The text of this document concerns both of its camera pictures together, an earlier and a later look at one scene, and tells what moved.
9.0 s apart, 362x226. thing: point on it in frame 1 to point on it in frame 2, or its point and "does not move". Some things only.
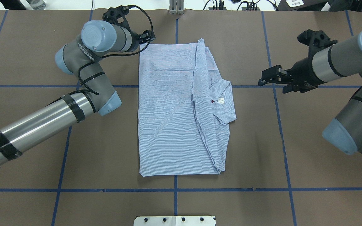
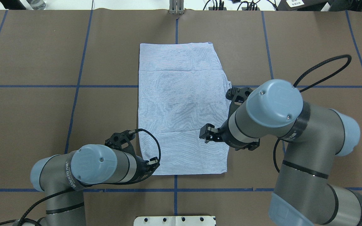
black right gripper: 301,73 to 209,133
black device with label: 301,5 does not move
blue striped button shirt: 185,109 does not move
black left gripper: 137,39 to 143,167
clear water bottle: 37,5 does not move
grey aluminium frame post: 176,7 does not move
